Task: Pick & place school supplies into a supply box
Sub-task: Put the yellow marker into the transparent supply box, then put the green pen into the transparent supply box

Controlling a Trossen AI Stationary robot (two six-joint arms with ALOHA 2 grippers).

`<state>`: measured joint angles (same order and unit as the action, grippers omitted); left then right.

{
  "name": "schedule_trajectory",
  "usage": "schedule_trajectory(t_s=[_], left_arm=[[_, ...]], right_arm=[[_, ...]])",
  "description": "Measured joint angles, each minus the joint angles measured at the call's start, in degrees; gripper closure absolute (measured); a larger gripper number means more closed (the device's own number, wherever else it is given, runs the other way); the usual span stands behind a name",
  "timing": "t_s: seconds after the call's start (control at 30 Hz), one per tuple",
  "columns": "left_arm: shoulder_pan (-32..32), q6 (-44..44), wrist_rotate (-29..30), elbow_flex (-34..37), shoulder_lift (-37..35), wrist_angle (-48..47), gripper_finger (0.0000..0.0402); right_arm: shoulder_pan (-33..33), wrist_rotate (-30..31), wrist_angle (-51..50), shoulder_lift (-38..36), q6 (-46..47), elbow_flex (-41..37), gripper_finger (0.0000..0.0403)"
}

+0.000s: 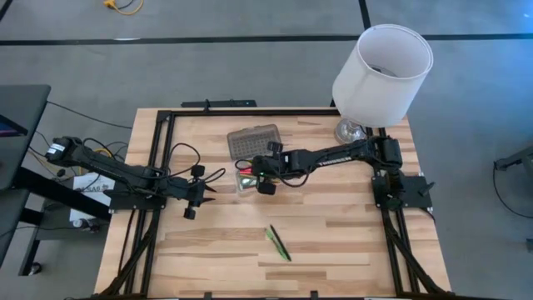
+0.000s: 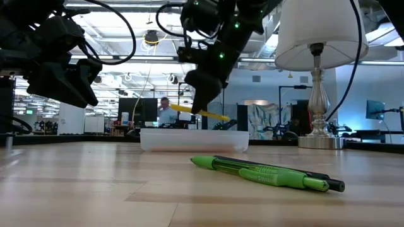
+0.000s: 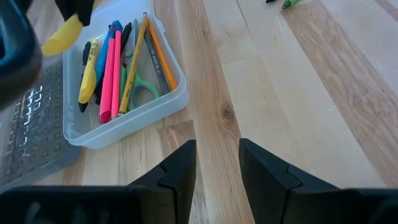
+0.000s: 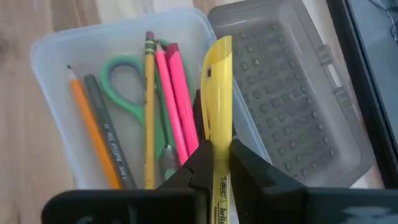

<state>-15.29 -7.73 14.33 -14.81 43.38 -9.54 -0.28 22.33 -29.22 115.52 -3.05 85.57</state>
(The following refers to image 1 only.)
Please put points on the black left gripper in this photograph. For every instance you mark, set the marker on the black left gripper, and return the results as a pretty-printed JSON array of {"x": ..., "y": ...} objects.
[{"x": 195, "y": 191}]

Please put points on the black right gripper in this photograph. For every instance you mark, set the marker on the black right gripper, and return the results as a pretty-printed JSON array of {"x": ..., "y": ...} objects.
[{"x": 272, "y": 164}]

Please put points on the pink highlighter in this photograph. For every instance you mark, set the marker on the pink highlighter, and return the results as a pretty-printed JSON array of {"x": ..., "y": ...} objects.
[{"x": 246, "y": 170}]

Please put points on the clear plastic box grey lid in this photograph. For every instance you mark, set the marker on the clear plastic box grey lid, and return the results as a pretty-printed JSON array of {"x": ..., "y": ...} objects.
[{"x": 250, "y": 141}]

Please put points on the black pen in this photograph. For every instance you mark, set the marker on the black pen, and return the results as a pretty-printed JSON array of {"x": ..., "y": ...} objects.
[{"x": 277, "y": 238}]

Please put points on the green mechanical pencil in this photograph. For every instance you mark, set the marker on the green mechanical pencil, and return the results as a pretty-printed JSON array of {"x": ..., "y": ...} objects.
[{"x": 272, "y": 238}]

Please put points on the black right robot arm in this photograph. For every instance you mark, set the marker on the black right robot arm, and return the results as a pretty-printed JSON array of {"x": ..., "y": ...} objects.
[{"x": 341, "y": 158}]

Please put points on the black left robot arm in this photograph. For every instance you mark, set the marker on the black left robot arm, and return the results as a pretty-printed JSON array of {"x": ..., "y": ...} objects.
[{"x": 116, "y": 168}]

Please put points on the black mounting bar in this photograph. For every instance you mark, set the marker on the black mounting bar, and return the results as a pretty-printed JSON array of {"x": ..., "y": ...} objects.
[{"x": 220, "y": 103}]

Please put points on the white printed sign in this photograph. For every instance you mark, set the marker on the white printed sign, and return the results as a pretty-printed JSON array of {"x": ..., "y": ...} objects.
[{"x": 83, "y": 187}]

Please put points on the table lamp white shade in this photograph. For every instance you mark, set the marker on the table lamp white shade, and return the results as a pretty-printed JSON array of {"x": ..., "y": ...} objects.
[{"x": 383, "y": 96}]

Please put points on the black desk leg beam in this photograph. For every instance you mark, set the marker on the black desk leg beam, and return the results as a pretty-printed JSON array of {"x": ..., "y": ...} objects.
[{"x": 54, "y": 192}]

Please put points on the black caster wheel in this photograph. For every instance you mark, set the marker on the black caster wheel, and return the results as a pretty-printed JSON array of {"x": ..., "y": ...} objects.
[{"x": 35, "y": 268}]

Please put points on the black desk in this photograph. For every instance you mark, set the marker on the black desk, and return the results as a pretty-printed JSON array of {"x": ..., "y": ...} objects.
[{"x": 21, "y": 108}]

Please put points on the dark screen on desk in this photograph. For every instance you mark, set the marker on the dark screen on desk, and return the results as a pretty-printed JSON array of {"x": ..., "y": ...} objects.
[{"x": 8, "y": 127}]

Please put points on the black stand leg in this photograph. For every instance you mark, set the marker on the black stand leg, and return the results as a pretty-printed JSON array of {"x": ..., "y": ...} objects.
[{"x": 516, "y": 160}]

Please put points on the black aluminium table frame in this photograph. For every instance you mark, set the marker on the black aluminium table frame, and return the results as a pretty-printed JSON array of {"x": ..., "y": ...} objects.
[{"x": 250, "y": 112}]

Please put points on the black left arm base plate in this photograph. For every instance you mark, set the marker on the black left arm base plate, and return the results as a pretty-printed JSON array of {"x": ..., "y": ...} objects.
[{"x": 137, "y": 203}]

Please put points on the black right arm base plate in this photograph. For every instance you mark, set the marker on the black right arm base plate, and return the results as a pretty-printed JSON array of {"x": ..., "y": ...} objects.
[{"x": 412, "y": 200}]

